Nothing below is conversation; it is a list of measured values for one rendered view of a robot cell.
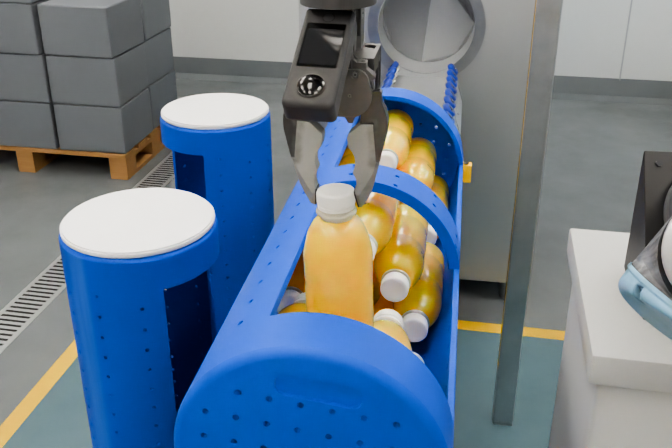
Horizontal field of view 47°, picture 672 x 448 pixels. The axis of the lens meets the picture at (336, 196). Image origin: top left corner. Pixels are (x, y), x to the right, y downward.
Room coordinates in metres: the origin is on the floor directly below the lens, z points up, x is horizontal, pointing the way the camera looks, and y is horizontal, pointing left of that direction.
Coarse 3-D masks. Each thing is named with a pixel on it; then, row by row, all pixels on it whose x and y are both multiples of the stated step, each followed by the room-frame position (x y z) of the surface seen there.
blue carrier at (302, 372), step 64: (448, 128) 1.38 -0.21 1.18; (384, 192) 0.99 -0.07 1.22; (448, 256) 0.98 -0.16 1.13; (256, 320) 0.67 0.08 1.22; (320, 320) 0.65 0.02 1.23; (448, 320) 0.91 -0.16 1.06; (192, 384) 0.63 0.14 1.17; (256, 384) 0.60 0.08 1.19; (320, 384) 0.60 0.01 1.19; (384, 384) 0.59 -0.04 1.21; (448, 384) 0.71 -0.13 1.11
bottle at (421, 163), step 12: (420, 144) 1.39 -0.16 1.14; (432, 144) 1.42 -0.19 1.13; (408, 156) 1.33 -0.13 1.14; (420, 156) 1.33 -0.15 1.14; (432, 156) 1.36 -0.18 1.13; (408, 168) 1.28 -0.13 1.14; (420, 168) 1.28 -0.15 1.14; (432, 168) 1.31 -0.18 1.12; (420, 180) 1.26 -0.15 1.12; (432, 180) 1.28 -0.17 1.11
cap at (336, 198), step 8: (328, 184) 0.72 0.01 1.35; (336, 184) 0.72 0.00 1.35; (344, 184) 0.72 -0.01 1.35; (320, 192) 0.70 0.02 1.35; (328, 192) 0.70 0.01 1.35; (336, 192) 0.70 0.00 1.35; (344, 192) 0.70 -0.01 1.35; (352, 192) 0.70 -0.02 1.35; (320, 200) 0.70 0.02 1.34; (328, 200) 0.69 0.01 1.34; (336, 200) 0.69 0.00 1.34; (344, 200) 0.69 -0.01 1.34; (352, 200) 0.70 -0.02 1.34; (320, 208) 0.70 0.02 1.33; (328, 208) 0.69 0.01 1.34; (336, 208) 0.69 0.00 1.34; (344, 208) 0.69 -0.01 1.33; (352, 208) 0.70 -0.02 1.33
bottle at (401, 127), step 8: (392, 112) 1.42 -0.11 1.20; (400, 112) 1.42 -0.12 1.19; (392, 120) 1.37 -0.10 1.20; (400, 120) 1.38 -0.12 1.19; (408, 120) 1.41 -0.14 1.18; (392, 128) 1.33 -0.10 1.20; (400, 128) 1.34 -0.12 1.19; (408, 128) 1.37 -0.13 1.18; (392, 136) 1.29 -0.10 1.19; (400, 136) 1.30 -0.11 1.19; (408, 136) 1.34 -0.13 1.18; (384, 144) 1.27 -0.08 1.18; (392, 144) 1.27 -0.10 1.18; (400, 144) 1.28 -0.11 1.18; (408, 144) 1.31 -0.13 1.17; (392, 152) 1.26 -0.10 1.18; (400, 152) 1.27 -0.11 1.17; (408, 152) 1.30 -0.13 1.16; (400, 160) 1.27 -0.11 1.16
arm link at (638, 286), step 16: (656, 240) 0.64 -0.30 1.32; (640, 256) 0.66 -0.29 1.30; (656, 256) 0.62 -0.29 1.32; (640, 272) 0.64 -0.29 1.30; (656, 272) 0.62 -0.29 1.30; (624, 288) 0.64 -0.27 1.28; (640, 288) 0.62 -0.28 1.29; (656, 288) 0.61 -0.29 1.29; (640, 304) 0.63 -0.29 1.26; (656, 304) 0.60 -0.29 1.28; (656, 320) 0.63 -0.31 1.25
